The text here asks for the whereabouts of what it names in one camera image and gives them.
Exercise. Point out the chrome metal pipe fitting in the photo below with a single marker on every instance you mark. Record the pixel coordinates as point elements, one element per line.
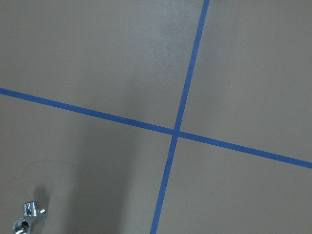
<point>32,214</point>

